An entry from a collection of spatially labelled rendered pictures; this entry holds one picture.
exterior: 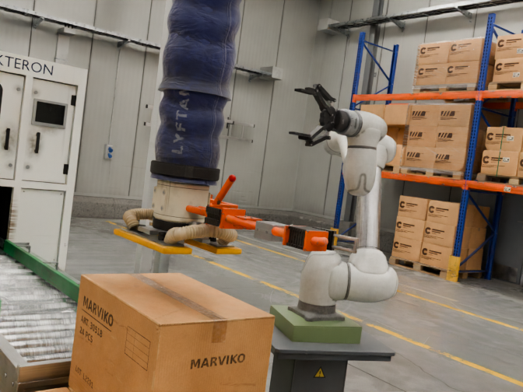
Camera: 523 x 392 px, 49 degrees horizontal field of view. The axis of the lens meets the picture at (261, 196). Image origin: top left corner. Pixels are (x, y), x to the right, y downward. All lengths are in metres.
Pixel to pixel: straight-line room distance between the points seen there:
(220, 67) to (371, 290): 1.10
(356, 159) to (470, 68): 7.95
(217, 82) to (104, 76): 9.86
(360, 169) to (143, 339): 0.90
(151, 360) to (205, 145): 0.66
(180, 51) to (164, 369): 0.93
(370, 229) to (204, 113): 0.97
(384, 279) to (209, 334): 0.94
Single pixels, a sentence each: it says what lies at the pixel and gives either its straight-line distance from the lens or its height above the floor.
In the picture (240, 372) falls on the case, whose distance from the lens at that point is 1.80.
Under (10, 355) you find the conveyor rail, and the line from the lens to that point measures 2.36.
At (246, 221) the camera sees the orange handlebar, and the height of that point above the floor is 1.24.
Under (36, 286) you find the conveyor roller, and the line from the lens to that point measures 3.57.
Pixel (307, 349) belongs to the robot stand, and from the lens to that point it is 2.20.
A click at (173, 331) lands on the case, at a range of 1.62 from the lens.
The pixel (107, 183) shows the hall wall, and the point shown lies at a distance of 11.71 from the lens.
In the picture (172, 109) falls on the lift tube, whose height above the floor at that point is 1.54.
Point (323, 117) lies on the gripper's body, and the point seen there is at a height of 1.58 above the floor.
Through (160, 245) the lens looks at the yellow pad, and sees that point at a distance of 1.73.
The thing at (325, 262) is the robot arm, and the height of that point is 1.05.
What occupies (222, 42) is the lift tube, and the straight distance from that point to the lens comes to 1.85.
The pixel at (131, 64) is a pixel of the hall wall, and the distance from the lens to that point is 11.88.
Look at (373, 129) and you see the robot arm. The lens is 2.01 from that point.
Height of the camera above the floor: 1.40
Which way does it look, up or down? 3 degrees down
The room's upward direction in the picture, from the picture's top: 7 degrees clockwise
